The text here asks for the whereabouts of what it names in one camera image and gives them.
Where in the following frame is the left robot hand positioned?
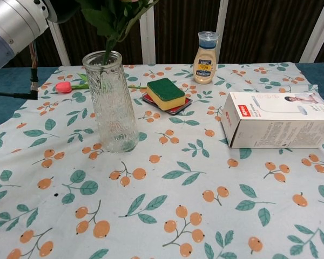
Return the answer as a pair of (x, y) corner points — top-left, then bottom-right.
(43, 0), (83, 24)

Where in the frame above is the pink rose bouquet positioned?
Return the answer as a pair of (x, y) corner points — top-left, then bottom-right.
(75, 0), (160, 90)

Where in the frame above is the clear textured glass vase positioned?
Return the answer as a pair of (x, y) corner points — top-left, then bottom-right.
(82, 50), (140, 154)

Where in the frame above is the single pink tulip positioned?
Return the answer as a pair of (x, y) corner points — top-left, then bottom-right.
(55, 73), (149, 94)

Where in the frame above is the teal table cover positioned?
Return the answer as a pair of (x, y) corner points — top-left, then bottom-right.
(0, 62), (324, 137)

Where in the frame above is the green yellow sponge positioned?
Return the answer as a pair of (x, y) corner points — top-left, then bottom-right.
(146, 78), (186, 112)

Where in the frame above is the flat red box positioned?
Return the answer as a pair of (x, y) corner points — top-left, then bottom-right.
(141, 93), (193, 117)

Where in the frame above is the beige sauce bottle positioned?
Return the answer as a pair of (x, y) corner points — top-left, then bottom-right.
(193, 31), (220, 85)

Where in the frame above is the floral print tablecloth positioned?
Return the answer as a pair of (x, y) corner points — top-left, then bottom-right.
(0, 62), (324, 259)

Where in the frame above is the white desk lamp box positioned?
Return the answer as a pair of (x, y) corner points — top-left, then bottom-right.
(220, 91), (324, 149)

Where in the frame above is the white frame post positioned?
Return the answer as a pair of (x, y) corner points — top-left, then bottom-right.
(46, 21), (71, 67)
(139, 0), (157, 66)
(214, 0), (228, 66)
(299, 0), (324, 64)

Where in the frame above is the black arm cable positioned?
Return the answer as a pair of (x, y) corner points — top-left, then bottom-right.
(0, 40), (40, 101)

